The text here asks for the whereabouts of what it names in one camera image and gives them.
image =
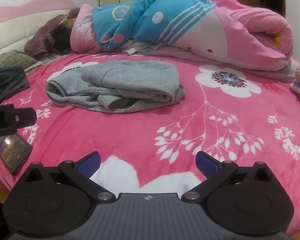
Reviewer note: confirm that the white crumpled sheet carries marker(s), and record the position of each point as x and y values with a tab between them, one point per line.
140	47

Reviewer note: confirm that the white and pink headboard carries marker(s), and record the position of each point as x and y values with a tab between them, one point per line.
12	27

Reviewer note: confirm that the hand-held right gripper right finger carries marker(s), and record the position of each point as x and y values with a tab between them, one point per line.
207	165

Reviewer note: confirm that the pink and blue quilt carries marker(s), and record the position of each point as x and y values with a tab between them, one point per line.
180	22

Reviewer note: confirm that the checked bed sheet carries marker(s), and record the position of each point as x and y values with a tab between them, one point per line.
40	63

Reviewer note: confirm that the grey hoodie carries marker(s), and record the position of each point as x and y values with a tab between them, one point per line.
130	85

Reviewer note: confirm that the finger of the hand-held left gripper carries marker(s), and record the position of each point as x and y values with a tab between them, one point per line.
25	117

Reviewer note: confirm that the black garment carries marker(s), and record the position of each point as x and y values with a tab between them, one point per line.
7	82

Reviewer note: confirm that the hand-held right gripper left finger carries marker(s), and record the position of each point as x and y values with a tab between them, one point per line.
90	164

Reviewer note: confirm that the black smartphone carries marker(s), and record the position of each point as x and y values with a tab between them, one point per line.
12	152

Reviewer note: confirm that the green leaf-pattern pillow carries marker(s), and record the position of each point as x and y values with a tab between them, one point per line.
10	58

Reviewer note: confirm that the maroon fleece garment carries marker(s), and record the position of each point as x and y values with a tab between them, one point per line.
40	40

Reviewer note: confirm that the pink floral blanket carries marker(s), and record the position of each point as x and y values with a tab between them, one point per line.
165	120

